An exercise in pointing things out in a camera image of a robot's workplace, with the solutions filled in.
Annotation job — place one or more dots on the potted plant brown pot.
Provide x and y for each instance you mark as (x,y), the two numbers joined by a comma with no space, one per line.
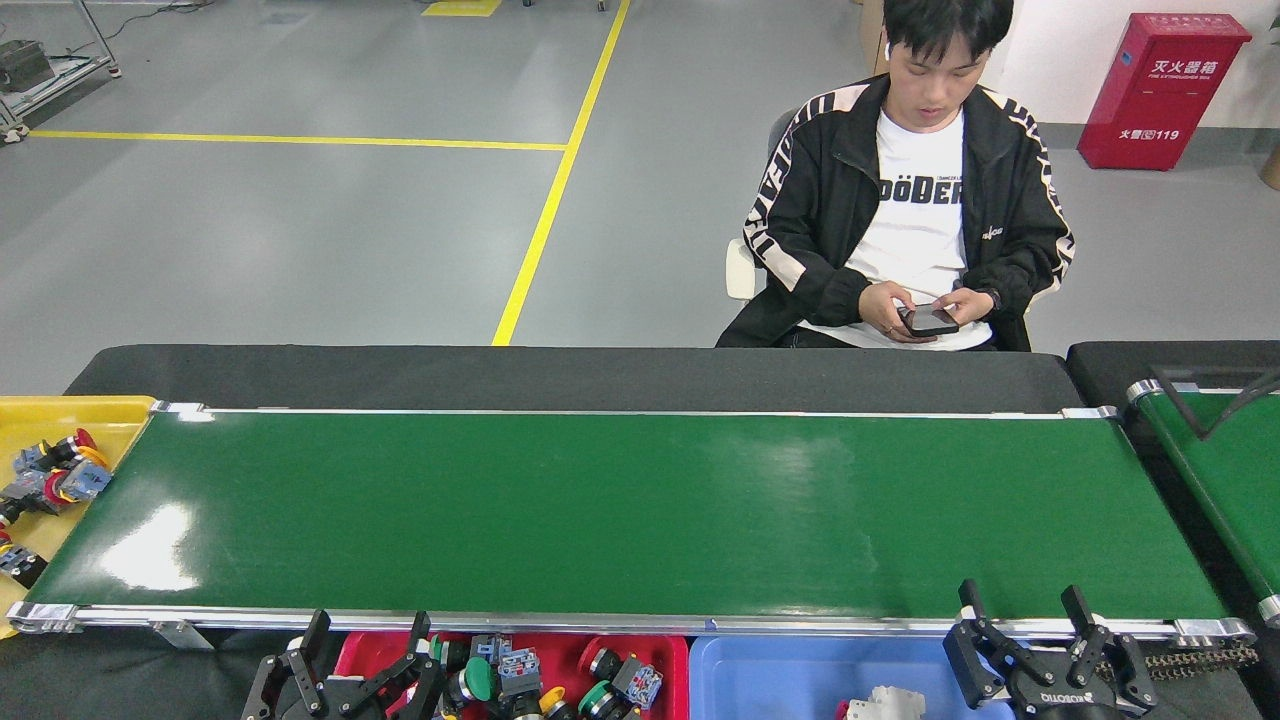
(1273,168)

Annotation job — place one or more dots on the grey office chair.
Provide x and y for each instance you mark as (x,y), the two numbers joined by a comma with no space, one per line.
(740,270)

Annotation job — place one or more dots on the black smartphone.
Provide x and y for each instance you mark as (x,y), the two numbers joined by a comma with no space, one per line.
(928,320)

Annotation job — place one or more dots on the short green conveyor belt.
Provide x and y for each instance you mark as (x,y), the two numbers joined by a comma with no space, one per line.
(1230,480)

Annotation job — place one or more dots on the person's left hand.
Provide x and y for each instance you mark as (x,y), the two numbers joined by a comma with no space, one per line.
(972,305)

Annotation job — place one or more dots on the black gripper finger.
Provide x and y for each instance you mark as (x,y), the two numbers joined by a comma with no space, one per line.
(968,650)
(418,640)
(1082,612)
(312,645)

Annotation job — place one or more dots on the grey metal box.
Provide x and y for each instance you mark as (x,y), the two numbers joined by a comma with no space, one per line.
(22,65)

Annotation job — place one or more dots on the metal rack on wheels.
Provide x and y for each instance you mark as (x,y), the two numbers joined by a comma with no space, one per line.
(70,80)

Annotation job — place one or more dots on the black guide bar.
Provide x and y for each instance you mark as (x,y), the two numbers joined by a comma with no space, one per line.
(1177,404)

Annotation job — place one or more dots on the blue plastic bin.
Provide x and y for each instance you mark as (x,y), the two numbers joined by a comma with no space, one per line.
(760,685)

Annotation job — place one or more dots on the red plastic bin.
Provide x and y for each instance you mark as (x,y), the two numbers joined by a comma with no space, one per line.
(555,662)

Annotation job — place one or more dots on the green push button switch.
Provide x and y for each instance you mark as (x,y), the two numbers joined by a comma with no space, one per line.
(595,700)
(478,678)
(490,648)

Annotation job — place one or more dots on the long green conveyor belt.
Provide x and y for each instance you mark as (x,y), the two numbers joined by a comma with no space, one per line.
(600,500)

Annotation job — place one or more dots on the yellow plastic tray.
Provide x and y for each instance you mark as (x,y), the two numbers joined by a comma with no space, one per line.
(100,420)

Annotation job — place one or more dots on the person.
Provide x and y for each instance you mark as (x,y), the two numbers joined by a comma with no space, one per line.
(820,200)

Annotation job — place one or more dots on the person's right hand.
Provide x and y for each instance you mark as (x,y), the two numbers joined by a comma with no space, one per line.
(880,305)

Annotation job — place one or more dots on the white circuit breaker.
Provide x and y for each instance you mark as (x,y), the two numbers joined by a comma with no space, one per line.
(885,705)

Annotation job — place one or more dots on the red fire extinguisher box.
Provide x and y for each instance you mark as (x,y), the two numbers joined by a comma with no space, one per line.
(1160,90)

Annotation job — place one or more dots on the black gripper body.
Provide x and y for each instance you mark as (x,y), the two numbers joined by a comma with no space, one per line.
(340,712)
(1070,705)

